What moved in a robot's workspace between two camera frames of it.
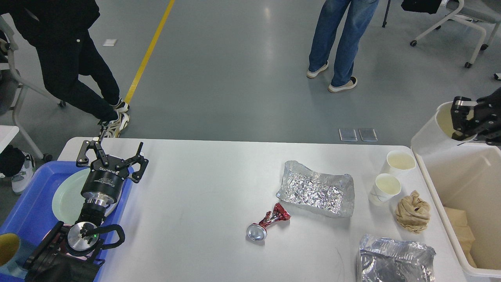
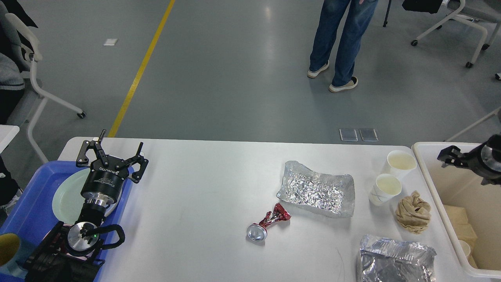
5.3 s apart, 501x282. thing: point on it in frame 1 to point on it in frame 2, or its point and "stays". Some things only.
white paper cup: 400,163 stays
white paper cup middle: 386,186 stays
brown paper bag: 458,217 stays
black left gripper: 104,182 stays
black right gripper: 487,115 to 484,161
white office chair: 12,86 to 31,100
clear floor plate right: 368,134 stays
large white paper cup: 434,136 to 465,247
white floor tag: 109,42 stays
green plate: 68,201 stays
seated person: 17,165 to 13,71
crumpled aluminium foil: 324,193 stays
